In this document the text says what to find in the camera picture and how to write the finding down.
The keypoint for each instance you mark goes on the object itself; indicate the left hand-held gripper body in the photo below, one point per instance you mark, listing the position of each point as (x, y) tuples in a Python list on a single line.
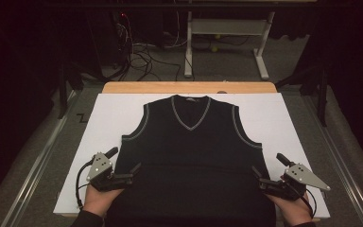
[(100, 167)]

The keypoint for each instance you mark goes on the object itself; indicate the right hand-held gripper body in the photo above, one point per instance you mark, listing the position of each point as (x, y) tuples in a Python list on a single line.
[(299, 176)]

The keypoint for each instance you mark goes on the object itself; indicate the black knit vest grey trim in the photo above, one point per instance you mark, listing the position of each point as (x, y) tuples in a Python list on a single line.
[(195, 164)]

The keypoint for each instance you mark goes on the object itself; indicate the person's left hand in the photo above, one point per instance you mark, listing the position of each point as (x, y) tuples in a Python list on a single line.
[(97, 200)]

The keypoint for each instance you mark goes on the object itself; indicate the person's right hand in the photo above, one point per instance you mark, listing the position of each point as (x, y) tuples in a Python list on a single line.
[(294, 211)]

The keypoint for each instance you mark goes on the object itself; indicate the white board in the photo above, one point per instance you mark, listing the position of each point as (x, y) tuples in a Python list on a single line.
[(113, 119)]

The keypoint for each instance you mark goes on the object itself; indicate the black stand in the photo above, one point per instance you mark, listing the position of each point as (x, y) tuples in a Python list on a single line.
[(321, 94), (63, 91)]

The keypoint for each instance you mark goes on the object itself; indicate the wooden table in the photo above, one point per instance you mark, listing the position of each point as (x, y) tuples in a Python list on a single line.
[(157, 87)]

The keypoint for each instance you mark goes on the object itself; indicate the yellow-green tennis ball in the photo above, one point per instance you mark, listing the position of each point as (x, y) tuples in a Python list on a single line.
[(214, 49), (217, 36)]

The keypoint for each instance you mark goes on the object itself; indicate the metal floor rail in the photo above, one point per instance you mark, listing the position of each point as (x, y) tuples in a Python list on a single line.
[(340, 160), (38, 160)]

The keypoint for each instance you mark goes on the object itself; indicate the white metal desk frame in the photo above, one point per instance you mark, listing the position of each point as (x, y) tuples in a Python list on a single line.
[(227, 26)]

